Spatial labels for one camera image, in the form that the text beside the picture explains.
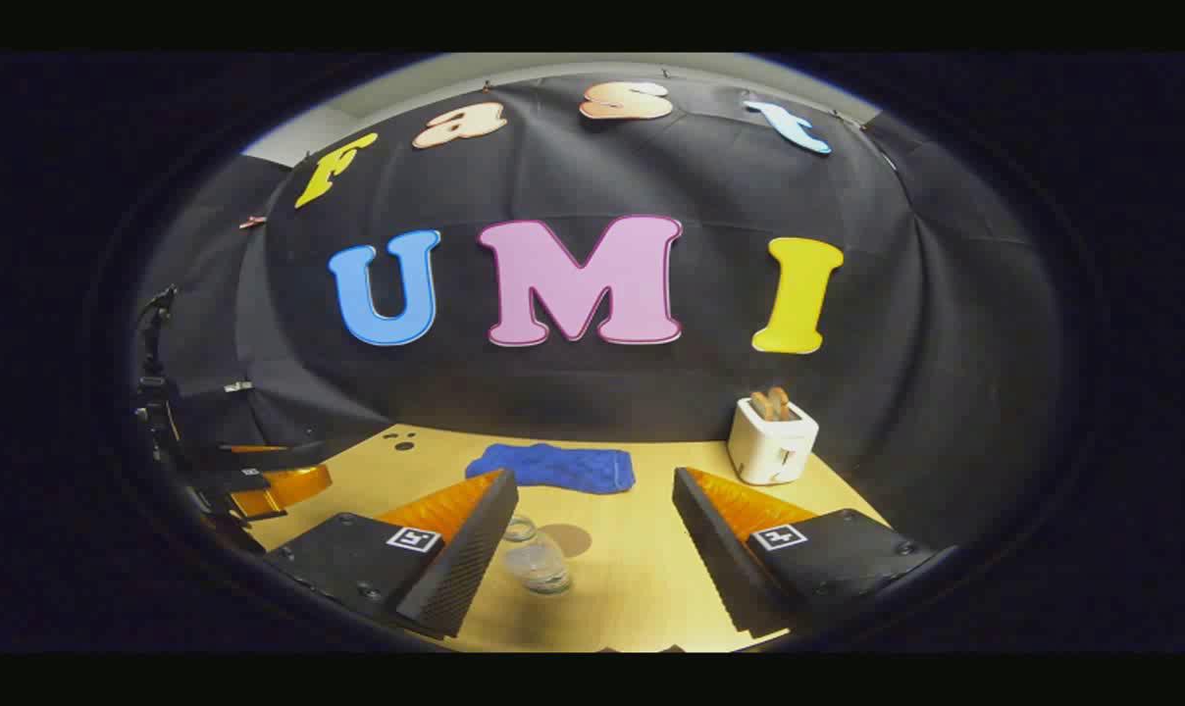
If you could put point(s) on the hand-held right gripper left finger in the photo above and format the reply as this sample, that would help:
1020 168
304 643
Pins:
460 559

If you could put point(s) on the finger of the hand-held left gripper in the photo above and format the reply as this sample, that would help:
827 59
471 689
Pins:
269 455
293 488

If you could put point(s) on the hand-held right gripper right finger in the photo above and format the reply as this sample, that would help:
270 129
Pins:
720 549

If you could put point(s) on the clear plastic water bottle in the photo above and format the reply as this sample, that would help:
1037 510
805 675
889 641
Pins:
541 567

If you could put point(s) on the white toaster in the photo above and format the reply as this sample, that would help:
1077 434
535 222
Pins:
764 451

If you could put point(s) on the blue towel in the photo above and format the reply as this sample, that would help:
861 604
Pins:
553 467

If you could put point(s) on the black backdrop cloth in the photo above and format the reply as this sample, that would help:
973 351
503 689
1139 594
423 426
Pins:
602 392

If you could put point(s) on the copper metal clip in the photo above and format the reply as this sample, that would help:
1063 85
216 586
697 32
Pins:
252 222

